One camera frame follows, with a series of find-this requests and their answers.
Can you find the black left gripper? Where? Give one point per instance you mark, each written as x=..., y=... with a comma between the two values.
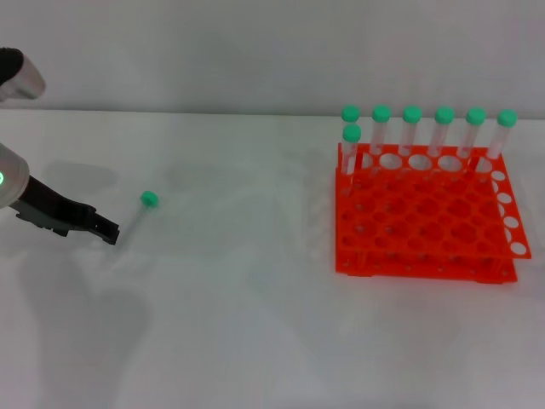
x=55, y=213

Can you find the green-capped clear test tube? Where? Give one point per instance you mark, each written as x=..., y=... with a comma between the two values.
x=412, y=114
x=350, y=112
x=149, y=198
x=506, y=118
x=352, y=133
x=475, y=116
x=381, y=113
x=444, y=115

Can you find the orange plastic test tube rack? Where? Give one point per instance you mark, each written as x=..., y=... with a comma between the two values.
x=426, y=213

